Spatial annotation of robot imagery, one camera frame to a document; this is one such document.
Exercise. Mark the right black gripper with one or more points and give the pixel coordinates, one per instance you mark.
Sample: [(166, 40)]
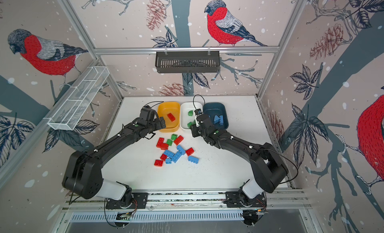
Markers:
[(195, 129)]

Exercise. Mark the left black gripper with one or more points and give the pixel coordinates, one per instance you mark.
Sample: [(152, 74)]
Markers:
[(159, 126)]

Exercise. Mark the red lego bricks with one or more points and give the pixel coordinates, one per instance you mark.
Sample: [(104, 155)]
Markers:
[(171, 117)]

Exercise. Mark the blue sloped lego brick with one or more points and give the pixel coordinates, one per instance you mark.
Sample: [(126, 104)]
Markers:
[(216, 119)]

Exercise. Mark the red lego brick 2x4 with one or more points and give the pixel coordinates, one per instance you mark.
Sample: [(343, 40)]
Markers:
[(178, 140)]

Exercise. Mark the red lego brick single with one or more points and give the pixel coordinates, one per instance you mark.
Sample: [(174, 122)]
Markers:
[(190, 151)]

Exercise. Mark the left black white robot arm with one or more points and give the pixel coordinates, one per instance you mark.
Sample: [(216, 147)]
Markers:
[(83, 175)]

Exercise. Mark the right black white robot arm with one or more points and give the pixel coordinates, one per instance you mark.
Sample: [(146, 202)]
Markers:
[(268, 168)]

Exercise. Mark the green small lego brick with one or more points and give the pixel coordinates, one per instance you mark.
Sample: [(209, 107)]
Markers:
[(174, 137)]

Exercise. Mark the yellow plastic bin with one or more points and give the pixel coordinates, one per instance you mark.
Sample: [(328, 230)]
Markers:
[(170, 111)]

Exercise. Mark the dark teal plastic bin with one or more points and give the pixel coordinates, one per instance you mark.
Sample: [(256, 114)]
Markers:
[(216, 108)]

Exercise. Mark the white plastic bin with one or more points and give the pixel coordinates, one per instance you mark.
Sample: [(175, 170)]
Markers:
[(187, 113)]

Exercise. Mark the blue upright lego brick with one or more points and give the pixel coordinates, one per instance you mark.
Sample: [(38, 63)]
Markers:
[(181, 150)]

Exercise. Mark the red small lego brick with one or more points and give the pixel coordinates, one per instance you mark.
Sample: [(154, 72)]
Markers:
[(163, 157)]

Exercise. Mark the blue lego brick bottom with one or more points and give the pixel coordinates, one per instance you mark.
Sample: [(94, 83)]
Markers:
[(193, 159)]

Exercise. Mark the blue large lego cluster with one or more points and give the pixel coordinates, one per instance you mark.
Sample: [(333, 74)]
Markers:
[(174, 157)]

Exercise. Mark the red lego brick bottom left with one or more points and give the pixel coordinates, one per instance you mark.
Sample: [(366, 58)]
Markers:
[(158, 163)]

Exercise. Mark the black wire wall basket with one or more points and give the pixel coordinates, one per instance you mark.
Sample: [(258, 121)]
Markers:
[(188, 62)]

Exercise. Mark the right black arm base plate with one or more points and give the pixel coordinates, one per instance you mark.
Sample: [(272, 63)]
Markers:
[(240, 200)]

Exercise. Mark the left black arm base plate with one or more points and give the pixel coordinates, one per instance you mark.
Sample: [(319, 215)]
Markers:
[(130, 201)]

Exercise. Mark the white mesh wall shelf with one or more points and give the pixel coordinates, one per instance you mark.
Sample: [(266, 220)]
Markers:
[(72, 110)]

